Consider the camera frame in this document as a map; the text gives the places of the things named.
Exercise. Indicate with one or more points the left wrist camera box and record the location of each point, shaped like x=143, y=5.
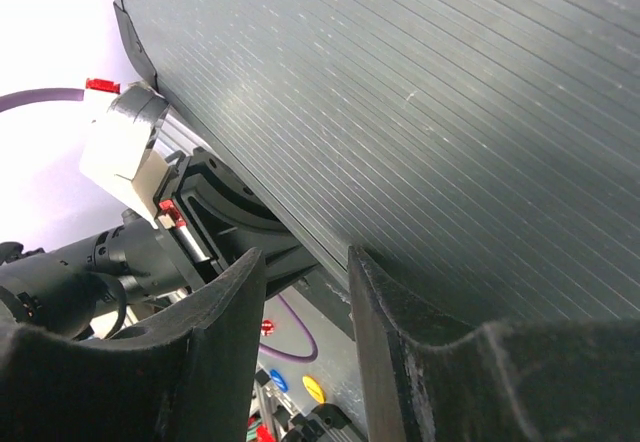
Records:
x=119, y=154

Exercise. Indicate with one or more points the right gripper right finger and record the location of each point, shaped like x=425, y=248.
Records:
x=429, y=377

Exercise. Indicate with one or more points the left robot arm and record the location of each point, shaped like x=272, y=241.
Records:
x=63, y=290

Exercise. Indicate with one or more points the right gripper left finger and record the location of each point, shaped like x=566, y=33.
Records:
x=183, y=374

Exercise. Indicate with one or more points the black foam-lined carrying case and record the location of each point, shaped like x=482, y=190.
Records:
x=485, y=152

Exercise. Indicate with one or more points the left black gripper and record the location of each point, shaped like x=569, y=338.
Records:
x=215, y=218

